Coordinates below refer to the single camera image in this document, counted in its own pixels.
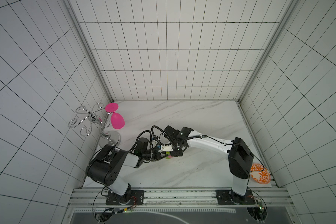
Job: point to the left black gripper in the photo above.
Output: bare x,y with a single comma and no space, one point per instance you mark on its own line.
157,152

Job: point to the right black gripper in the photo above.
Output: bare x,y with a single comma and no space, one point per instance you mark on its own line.
178,150

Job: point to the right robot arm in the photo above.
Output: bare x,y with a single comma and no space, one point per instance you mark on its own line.
236,152

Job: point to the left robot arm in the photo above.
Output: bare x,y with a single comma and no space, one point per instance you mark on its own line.
105,166

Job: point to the pink plastic wine glass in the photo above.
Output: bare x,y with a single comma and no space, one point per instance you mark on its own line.
117,119

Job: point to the orange white patterned bowl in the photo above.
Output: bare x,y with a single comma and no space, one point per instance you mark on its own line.
260,174

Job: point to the silver wire glass rack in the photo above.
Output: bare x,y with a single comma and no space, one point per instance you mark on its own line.
96,118

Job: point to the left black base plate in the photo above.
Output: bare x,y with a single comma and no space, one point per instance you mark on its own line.
133,197

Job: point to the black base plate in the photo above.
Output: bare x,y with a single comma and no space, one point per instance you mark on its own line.
133,197
228,197

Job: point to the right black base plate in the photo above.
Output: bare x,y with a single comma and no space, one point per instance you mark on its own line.
228,197

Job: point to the aluminium mounting rail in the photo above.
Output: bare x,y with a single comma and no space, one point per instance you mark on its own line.
179,198

